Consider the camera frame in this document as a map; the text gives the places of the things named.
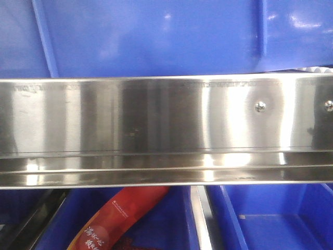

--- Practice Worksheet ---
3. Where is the large blue plastic bin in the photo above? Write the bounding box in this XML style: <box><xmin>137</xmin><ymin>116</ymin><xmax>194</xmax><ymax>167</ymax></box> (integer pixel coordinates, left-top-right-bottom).
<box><xmin>1</xmin><ymin>1</ymin><xmax>332</xmax><ymax>78</ymax></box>

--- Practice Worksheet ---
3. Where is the lower right blue bin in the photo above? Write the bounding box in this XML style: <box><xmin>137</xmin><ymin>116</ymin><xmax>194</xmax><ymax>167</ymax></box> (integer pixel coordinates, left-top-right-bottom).
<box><xmin>207</xmin><ymin>184</ymin><xmax>332</xmax><ymax>249</ymax></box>

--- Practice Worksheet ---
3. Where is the red snack package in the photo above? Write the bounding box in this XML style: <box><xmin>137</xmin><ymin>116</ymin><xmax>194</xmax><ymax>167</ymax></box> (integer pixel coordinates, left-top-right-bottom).
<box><xmin>67</xmin><ymin>186</ymin><xmax>170</xmax><ymax>249</ymax></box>

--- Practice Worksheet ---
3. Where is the steel shelf divider bar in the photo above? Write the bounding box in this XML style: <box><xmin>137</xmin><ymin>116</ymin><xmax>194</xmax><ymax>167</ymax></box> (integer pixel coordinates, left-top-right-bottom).
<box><xmin>190</xmin><ymin>185</ymin><xmax>224</xmax><ymax>250</ymax></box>

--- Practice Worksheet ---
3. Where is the white ribbed object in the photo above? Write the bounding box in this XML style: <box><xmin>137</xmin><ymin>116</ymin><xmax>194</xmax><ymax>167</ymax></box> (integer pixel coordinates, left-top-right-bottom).
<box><xmin>297</xmin><ymin>66</ymin><xmax>333</xmax><ymax>73</ymax></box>

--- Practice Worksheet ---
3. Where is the stainless steel shelf rail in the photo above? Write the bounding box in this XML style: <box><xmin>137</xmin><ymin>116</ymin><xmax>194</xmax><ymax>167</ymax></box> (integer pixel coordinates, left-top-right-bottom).
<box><xmin>1</xmin><ymin>72</ymin><xmax>332</xmax><ymax>189</ymax></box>

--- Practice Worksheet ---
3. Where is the left rail screw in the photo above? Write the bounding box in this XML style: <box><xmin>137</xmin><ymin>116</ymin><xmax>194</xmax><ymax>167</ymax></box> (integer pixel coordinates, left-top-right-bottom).
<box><xmin>255</xmin><ymin>101</ymin><xmax>266</xmax><ymax>113</ymax></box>

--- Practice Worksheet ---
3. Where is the rail screw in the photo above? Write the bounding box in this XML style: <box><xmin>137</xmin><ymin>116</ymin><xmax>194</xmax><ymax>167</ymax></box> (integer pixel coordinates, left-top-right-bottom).
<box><xmin>255</xmin><ymin>101</ymin><xmax>266</xmax><ymax>113</ymax></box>
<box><xmin>324</xmin><ymin>100</ymin><xmax>333</xmax><ymax>112</ymax></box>

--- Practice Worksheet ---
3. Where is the right rail screw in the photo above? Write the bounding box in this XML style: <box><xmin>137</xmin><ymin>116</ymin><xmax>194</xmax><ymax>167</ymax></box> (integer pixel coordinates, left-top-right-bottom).
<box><xmin>324</xmin><ymin>100</ymin><xmax>333</xmax><ymax>112</ymax></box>

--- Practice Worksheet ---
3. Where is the black shelf frame bar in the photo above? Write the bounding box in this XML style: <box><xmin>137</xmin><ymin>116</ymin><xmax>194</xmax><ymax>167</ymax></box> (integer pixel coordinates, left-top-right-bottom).
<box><xmin>1</xmin><ymin>189</ymin><xmax>69</xmax><ymax>249</ymax></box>

